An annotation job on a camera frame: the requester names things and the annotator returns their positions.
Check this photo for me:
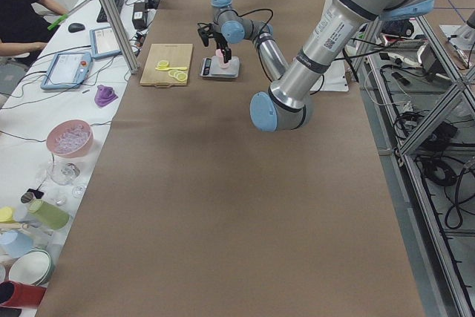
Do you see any blue teach pendant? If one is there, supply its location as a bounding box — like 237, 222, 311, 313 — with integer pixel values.
89, 27, 122, 59
40, 51, 92, 91

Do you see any lemon slice near handle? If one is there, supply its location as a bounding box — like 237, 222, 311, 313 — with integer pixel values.
174, 71, 188, 82

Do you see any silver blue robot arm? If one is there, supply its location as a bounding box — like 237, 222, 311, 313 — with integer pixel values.
210, 0, 435, 131

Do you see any near blue teach pendant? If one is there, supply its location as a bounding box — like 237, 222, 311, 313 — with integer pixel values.
40, 51, 92, 91

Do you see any black power adapter box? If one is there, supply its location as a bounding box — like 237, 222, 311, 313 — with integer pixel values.
132, 2, 148, 30

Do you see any red cup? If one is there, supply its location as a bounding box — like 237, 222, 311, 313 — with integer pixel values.
1, 281, 47, 308

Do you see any pink plastic cup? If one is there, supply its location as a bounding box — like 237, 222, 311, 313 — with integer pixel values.
215, 49, 230, 69

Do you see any far blue teach pendant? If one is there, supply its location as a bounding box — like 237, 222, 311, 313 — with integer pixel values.
89, 27, 122, 59

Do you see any green cup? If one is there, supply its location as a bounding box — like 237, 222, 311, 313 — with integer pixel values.
27, 199, 70, 230

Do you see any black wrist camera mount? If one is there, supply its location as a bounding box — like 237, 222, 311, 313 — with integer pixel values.
197, 22, 215, 47

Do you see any yellow cup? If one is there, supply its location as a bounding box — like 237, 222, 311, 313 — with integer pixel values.
0, 206, 16, 223

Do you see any wine glass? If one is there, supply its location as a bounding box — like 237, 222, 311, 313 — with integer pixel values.
47, 163, 80, 186

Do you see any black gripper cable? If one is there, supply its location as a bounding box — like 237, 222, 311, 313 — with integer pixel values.
237, 7, 275, 42

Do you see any light blue cup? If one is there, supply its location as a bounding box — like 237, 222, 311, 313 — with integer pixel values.
1, 230, 33, 258

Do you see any yellow plastic knife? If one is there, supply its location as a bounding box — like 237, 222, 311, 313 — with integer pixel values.
155, 66, 188, 71

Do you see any black computer mouse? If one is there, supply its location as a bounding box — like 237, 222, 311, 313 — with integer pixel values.
68, 23, 85, 33

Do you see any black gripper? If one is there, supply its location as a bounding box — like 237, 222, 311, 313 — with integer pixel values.
210, 30, 232, 63

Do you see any lemon slice on knife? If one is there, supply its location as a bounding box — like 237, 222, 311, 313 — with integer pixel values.
156, 59, 169, 70

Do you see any person in black shirt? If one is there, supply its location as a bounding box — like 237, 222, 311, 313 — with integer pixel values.
1, 0, 68, 66

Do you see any pink bowl with ice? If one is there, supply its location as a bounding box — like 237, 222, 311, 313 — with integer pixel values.
46, 120, 94, 158

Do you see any wooden cutting board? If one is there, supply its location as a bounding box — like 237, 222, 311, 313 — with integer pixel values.
140, 44, 193, 88

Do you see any white green rimmed bowl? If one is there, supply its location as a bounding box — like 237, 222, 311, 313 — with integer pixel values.
8, 249, 54, 286

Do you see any aluminium frame post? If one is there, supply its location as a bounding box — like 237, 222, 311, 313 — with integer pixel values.
99, 0, 139, 74

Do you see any black keyboard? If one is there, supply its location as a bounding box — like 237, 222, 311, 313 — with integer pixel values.
96, 0, 128, 24

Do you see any silver digital kitchen scale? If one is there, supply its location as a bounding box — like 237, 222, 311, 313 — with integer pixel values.
200, 56, 240, 79

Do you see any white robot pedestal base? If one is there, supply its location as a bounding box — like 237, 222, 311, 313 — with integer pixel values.
310, 60, 348, 92

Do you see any purple cloth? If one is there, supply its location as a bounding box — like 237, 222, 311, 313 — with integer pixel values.
94, 85, 118, 108

